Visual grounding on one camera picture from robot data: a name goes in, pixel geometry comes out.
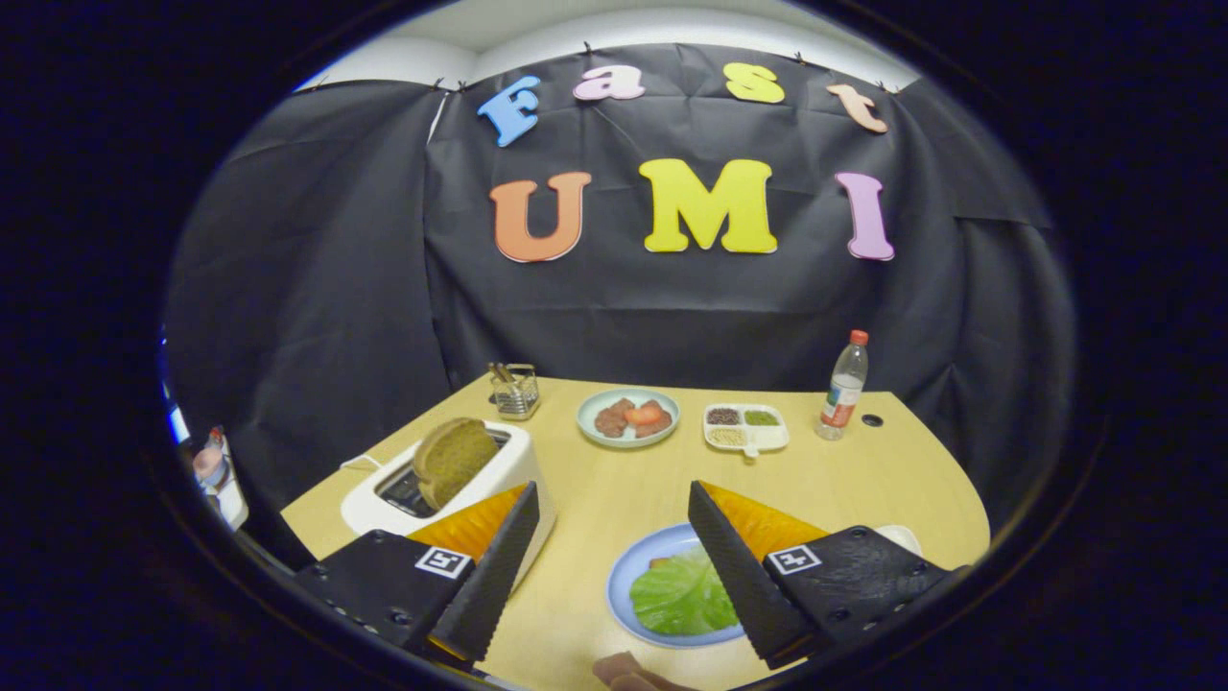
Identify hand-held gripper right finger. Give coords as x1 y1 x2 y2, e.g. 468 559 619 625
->
687 480 965 671

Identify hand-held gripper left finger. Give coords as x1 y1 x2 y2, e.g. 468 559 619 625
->
293 482 541 663

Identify green lettuce leaf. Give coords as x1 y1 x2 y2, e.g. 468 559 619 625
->
629 545 742 636

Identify brown toasted bread slice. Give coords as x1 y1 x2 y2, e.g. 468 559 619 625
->
413 417 500 511

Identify white toaster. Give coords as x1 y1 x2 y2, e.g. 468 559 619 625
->
341 419 557 588

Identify blue plate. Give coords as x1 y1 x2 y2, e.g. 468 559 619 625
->
606 523 749 649

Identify white divided condiment dish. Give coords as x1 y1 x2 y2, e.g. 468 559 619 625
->
703 403 791 459

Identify pale green plate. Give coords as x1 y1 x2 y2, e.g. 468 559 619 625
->
577 388 681 449

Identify white square plate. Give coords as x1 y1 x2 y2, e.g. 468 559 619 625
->
873 524 924 558

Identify red tomato slices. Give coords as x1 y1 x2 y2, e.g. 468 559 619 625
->
626 400 674 440

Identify brown meat slices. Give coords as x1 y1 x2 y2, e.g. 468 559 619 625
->
594 398 636 439

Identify clear bottle red cap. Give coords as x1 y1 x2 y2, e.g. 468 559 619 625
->
816 329 870 441

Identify white and pink object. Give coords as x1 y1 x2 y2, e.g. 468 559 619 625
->
192 427 250 532

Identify black backdrop cloth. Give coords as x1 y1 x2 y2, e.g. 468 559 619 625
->
163 43 1075 567

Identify wire utensil holder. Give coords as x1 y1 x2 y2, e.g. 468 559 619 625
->
489 362 540 421

